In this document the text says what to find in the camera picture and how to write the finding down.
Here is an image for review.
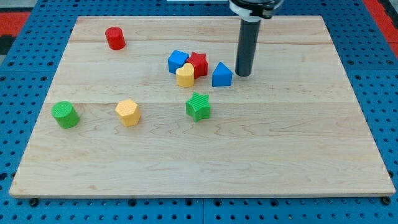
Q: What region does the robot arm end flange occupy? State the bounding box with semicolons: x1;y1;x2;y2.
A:
229;0;284;22

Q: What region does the green star block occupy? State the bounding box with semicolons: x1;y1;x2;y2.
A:
185;92;211;122

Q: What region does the yellow heart block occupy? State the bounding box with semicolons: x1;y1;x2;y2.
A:
175;63;194;88

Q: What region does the red star block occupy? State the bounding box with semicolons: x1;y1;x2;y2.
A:
186;52;208;79

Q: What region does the blue triangle block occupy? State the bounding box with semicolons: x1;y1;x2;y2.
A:
212;62;233;87

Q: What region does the wooden board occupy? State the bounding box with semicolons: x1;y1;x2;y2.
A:
9;16;396;198

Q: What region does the blue cube block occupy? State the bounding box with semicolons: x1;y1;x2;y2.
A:
167;50;189;74

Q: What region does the yellow hexagon block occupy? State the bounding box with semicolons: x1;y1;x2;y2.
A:
115;99;141;127

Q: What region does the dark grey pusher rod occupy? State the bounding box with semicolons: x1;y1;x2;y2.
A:
235;19;261;77

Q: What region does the red cylinder block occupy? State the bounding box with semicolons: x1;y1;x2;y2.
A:
105;27;126;50

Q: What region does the green cylinder block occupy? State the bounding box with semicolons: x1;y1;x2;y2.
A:
51;101;80;129

